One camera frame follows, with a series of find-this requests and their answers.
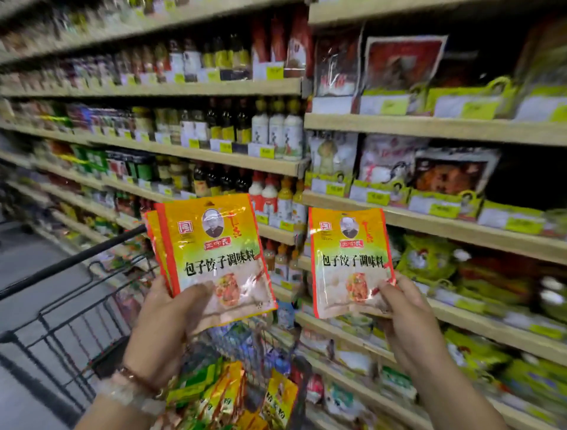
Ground person's right hand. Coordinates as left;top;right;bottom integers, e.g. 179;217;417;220
379;273;453;373

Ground person's left hand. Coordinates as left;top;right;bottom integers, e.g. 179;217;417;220
124;276;214;391

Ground pile of seasoning packets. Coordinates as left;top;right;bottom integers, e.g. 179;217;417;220
164;354;302;430

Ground grey wire shopping cart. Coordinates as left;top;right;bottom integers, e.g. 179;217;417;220
0;226;311;430

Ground wooden store shelving with goods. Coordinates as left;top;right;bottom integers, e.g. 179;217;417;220
0;0;567;430

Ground rows of assorted seasoning packets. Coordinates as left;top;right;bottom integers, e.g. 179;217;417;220
296;230;567;430

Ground row of small dark bottles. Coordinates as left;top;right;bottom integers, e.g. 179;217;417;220
261;237;307;286

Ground row of yellow price tags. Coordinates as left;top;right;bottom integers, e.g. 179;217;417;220
106;172;307;233
304;170;567;239
310;75;567;125

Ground red brown clear packet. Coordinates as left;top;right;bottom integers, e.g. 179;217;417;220
412;148;501;198

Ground row of dark sauce bottles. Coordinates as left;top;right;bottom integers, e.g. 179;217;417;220
190;162;253;198

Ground white pink packet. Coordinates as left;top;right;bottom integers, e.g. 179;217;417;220
359;135;431;185

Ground white plastic packet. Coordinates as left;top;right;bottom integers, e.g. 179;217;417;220
310;131;360;178

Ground red white flat packet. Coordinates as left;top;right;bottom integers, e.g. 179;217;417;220
363;35;448;94

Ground row of jars and red bottles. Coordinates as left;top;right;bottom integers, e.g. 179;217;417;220
0;9;311;85

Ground small white packet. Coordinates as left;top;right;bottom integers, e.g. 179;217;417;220
314;28;364;99

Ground dark red bracelet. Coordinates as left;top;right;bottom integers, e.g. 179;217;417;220
115;365;165;398

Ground white bead bracelet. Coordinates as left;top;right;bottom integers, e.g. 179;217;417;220
96;376;168;418

